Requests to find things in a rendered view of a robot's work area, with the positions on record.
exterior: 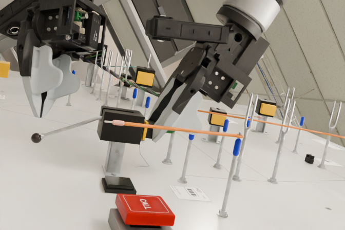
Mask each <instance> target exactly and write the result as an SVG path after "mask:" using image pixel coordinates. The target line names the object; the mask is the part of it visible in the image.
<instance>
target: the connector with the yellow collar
mask: <svg viewBox="0 0 345 230"><path fill-rule="evenodd" d="M146 121H147V122H148V124H149V125H154V123H155V122H154V121H151V120H146ZM152 131H153V128H147V132H146V137H145V138H148V139H152Z"/></svg>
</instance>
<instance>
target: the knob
mask: <svg viewBox="0 0 345 230"><path fill-rule="evenodd" d="M31 140H32V142H33V143H39V142H40V141H41V140H42V139H41V135H40V134H39V133H34V134H33V135H32V136H31Z"/></svg>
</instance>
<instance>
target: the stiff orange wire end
mask: <svg viewBox="0 0 345 230"><path fill-rule="evenodd" d="M104 122H105V123H112V124H113V125H119V126H123V125H125V126H135V127H145V128H154V129H164V130H173V131H182V132H192V133H201V134H207V135H217V136H226V137H236V138H244V136H243V135H240V136H239V134H238V133H235V134H233V133H223V132H214V131H205V130H196V129H187V128H177V127H168V126H159V125H149V124H140V123H131V122H124V121H119V120H113V121H104Z"/></svg>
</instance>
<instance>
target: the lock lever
mask: <svg viewBox="0 0 345 230"><path fill-rule="evenodd" d="M101 119H102V116H98V117H94V118H92V119H89V120H86V121H82V122H79V123H76V124H73V125H70V126H67V127H64V128H61V129H57V130H54V131H51V132H48V133H42V134H41V139H42V140H43V138H44V137H48V136H51V135H54V134H56V133H59V132H63V131H66V130H69V129H72V128H76V127H79V126H82V125H85V124H88V123H91V122H93V121H96V120H101Z"/></svg>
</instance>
